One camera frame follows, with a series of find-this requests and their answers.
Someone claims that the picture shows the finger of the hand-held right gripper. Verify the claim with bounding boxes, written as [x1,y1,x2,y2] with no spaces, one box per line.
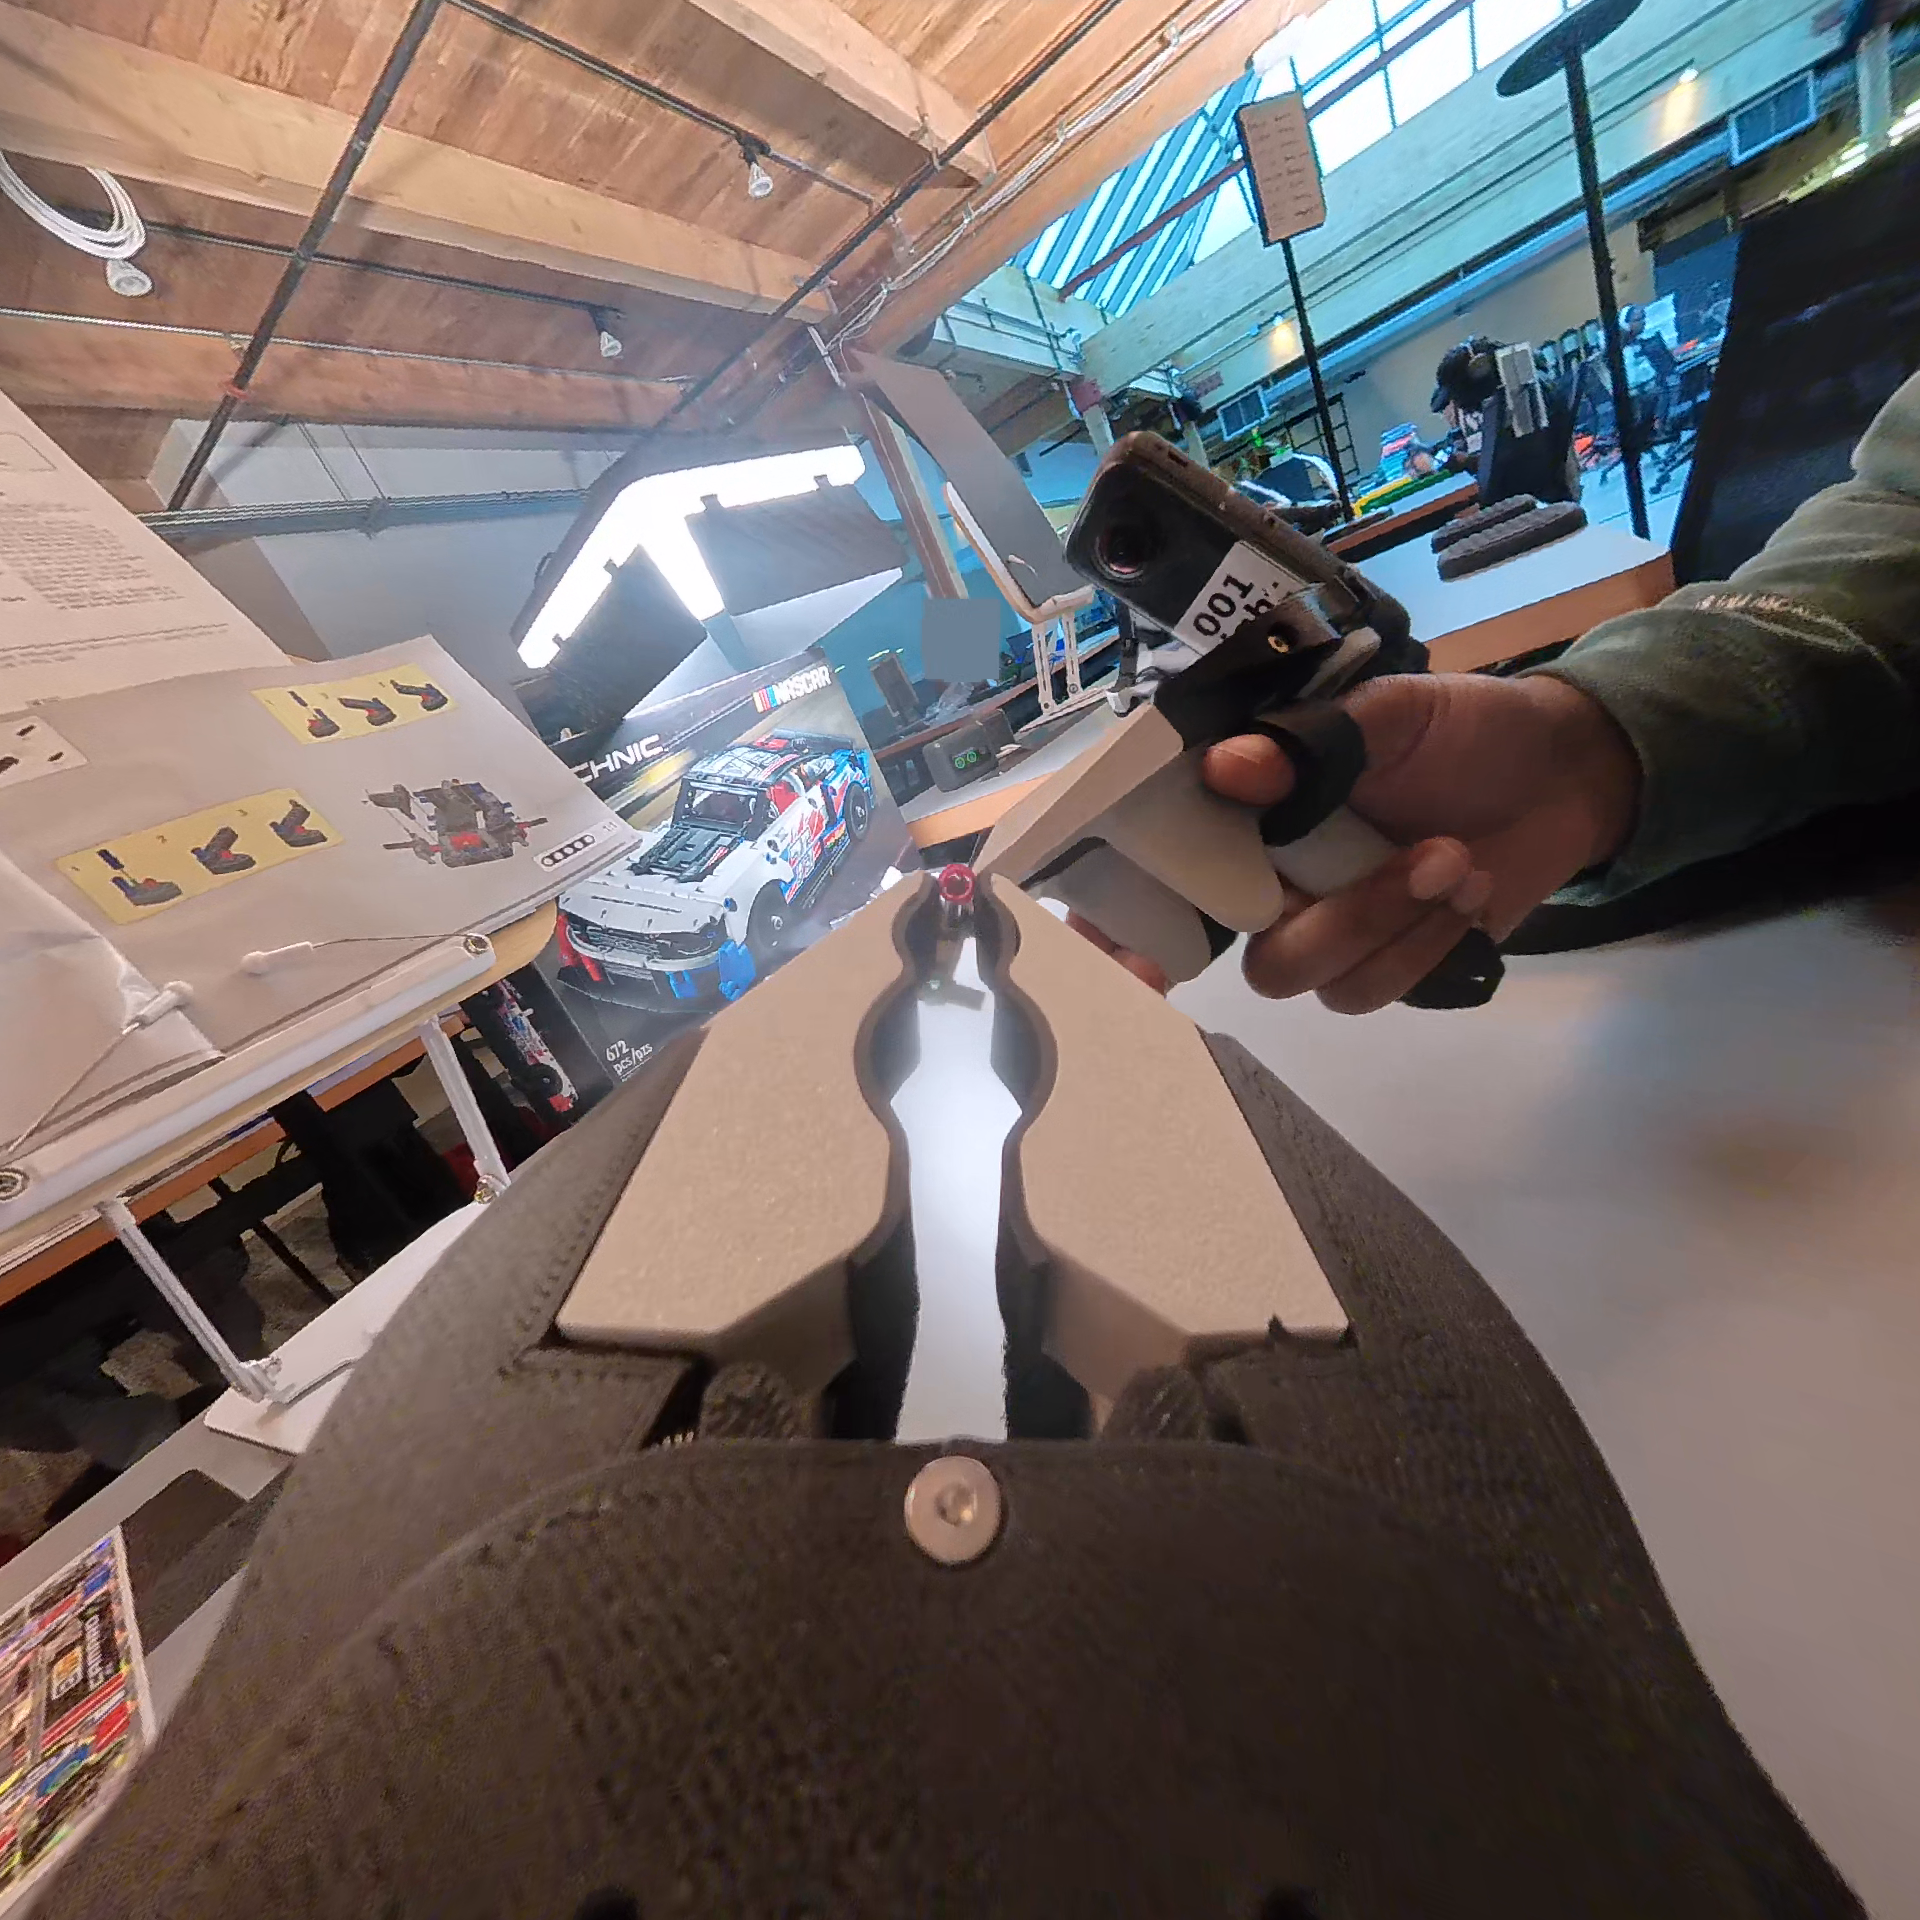
[1030,876,1221,982]
[970,707,1287,940]

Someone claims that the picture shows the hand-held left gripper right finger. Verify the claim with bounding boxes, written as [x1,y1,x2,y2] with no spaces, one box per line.
[979,873,1350,1432]

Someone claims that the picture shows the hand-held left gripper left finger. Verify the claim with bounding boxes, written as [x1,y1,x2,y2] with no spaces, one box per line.
[549,873,923,1443]

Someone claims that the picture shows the small grey lego axle assembly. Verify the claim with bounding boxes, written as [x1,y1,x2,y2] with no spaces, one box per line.
[929,862,990,1009]

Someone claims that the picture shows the person's right forearm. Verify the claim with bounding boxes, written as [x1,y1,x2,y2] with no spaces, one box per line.
[1544,373,1920,919]

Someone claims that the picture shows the lego race car box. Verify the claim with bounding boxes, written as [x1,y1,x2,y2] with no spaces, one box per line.
[455,654,923,1132]

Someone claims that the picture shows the lego instruction booklet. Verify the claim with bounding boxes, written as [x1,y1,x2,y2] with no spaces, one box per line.
[0,635,637,1203]
[0,1529,156,1879]

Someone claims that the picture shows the person's right hand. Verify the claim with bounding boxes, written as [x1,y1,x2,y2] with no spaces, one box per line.
[1074,671,1639,999]

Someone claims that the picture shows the grey portable power station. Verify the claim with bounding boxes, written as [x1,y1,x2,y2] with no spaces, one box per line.
[917,709,1021,789]

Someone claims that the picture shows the grey tilted board stand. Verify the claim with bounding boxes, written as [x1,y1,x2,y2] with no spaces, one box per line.
[852,354,1105,707]

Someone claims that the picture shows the sign board on pole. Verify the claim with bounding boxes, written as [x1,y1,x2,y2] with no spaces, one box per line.
[1234,89,1345,499]

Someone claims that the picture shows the studio light panel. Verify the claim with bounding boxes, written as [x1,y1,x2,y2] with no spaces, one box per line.
[508,442,909,751]

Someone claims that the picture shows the black monitor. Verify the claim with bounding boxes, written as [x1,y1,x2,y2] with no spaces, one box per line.
[1669,188,1920,587]

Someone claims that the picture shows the black round-top floor stand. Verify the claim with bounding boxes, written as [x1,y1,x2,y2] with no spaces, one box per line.
[1497,0,1652,543]

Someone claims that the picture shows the white printed paper sheet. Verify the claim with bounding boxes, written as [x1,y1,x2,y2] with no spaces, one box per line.
[0,392,292,719]

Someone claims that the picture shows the white coiled cable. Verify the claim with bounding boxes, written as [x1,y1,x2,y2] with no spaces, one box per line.
[0,149,148,265]

